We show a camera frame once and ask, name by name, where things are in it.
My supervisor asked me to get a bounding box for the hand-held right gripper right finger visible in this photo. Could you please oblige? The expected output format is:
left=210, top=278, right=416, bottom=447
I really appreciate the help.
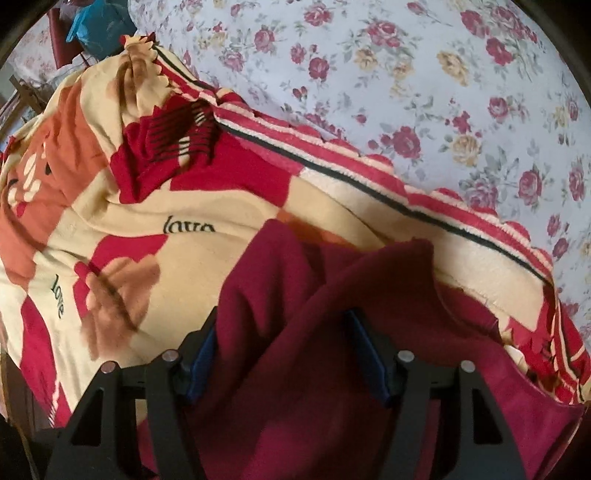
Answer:
left=344, top=308, right=525, bottom=480

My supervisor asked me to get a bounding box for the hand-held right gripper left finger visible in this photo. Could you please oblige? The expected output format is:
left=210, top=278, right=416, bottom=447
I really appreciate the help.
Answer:
left=46, top=307, right=219, bottom=480

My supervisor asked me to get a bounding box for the maroon knit garment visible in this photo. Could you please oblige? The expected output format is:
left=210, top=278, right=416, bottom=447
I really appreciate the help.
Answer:
left=136, top=219, right=585, bottom=480

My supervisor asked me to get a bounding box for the red orange cream printed blanket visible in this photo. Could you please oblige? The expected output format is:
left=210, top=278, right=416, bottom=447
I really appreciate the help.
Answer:
left=0, top=34, right=591, bottom=430

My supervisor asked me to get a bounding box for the white floral quilt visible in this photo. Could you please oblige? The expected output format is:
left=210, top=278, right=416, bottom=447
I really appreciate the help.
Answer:
left=127, top=0, right=591, bottom=352

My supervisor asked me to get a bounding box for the pale floral cloth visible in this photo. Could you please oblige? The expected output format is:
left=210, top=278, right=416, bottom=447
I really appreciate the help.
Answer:
left=9, top=18, right=61, bottom=88

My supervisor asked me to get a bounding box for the blue plastic bag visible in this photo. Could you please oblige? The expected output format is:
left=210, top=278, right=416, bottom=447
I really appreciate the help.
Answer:
left=67, top=0, right=137, bottom=54

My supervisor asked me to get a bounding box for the red metal frame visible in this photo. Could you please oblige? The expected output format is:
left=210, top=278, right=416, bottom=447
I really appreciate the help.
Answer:
left=46, top=9, right=88, bottom=70

